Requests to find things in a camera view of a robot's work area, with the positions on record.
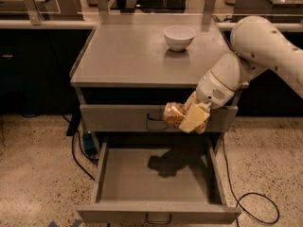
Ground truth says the grey drawer cabinet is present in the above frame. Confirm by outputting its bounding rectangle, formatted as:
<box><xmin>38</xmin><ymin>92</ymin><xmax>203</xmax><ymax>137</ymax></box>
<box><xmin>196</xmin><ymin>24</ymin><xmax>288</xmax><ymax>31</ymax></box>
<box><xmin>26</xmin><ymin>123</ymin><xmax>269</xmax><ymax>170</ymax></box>
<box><xmin>69</xmin><ymin>12</ymin><xmax>252</xmax><ymax>156</ymax></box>

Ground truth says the closed upper drawer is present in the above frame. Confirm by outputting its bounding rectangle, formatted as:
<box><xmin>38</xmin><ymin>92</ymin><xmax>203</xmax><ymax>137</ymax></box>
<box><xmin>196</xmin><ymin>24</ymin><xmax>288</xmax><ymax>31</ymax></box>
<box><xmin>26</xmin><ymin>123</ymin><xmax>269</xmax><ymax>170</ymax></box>
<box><xmin>80</xmin><ymin>104</ymin><xmax>238</xmax><ymax>132</ymax></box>

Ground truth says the open middle drawer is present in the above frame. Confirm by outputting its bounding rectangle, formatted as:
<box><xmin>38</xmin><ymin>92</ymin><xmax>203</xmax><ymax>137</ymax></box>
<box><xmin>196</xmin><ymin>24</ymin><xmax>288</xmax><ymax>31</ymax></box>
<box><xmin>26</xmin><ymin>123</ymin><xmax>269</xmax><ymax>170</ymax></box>
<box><xmin>78</xmin><ymin>143</ymin><xmax>241</xmax><ymax>225</ymax></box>

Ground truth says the blue power box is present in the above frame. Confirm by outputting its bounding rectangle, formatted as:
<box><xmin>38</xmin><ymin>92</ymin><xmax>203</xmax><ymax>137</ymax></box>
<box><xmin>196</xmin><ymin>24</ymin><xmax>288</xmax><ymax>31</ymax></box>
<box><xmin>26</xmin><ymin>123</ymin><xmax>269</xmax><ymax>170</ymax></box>
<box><xmin>82</xmin><ymin>133</ymin><xmax>97</xmax><ymax>155</ymax></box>

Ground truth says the black floor cable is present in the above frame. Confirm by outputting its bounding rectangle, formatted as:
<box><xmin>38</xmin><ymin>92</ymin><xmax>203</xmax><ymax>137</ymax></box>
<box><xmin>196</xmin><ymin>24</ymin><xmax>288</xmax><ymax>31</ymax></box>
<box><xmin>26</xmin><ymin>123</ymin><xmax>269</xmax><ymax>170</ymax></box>
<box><xmin>222</xmin><ymin>135</ymin><xmax>280</xmax><ymax>227</ymax></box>
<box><xmin>60</xmin><ymin>113</ymin><xmax>99</xmax><ymax>182</ymax></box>

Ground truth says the left metal post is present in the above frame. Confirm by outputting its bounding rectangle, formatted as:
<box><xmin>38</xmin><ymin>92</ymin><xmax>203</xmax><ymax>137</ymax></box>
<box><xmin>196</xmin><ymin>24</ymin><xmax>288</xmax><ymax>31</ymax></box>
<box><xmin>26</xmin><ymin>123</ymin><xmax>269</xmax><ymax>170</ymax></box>
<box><xmin>24</xmin><ymin>0</ymin><xmax>42</xmax><ymax>26</ymax></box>

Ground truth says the black floor cable right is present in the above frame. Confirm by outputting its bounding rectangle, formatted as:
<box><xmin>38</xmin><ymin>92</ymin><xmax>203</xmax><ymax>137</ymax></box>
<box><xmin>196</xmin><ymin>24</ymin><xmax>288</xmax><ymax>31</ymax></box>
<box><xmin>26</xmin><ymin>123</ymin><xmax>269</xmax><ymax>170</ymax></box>
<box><xmin>222</xmin><ymin>135</ymin><xmax>280</xmax><ymax>227</ymax></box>

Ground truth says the right metal post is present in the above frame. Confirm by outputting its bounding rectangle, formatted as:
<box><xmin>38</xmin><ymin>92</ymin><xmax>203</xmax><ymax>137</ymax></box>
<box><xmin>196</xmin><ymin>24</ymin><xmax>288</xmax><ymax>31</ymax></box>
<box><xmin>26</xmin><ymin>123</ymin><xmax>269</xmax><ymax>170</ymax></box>
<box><xmin>203</xmin><ymin>0</ymin><xmax>216</xmax><ymax>25</ymax></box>

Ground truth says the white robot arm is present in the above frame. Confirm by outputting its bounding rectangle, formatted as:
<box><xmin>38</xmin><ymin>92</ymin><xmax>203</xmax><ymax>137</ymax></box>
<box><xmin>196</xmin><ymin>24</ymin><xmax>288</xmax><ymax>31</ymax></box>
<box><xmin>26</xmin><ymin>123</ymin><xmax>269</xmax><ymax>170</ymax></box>
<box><xmin>179</xmin><ymin>16</ymin><xmax>303</xmax><ymax>133</ymax></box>

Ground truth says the black floor cable left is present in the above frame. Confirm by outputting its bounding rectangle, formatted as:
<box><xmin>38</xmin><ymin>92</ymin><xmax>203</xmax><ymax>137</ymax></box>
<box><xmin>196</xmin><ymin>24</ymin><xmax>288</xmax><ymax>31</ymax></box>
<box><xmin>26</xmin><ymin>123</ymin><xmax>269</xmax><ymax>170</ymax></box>
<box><xmin>60</xmin><ymin>113</ymin><xmax>99</xmax><ymax>182</ymax></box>

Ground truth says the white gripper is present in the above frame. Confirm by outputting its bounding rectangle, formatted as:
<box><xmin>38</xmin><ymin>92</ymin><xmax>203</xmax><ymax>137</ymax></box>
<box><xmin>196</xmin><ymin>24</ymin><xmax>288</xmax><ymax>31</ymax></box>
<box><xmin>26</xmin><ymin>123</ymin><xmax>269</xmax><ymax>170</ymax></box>
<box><xmin>179</xmin><ymin>71</ymin><xmax>235</xmax><ymax>134</ymax></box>

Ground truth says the white bowl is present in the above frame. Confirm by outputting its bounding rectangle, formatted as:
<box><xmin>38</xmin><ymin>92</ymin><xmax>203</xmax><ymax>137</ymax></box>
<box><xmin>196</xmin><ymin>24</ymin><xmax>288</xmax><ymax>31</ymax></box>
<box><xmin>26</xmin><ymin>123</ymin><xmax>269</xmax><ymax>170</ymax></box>
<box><xmin>164</xmin><ymin>26</ymin><xmax>196</xmax><ymax>51</ymax></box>

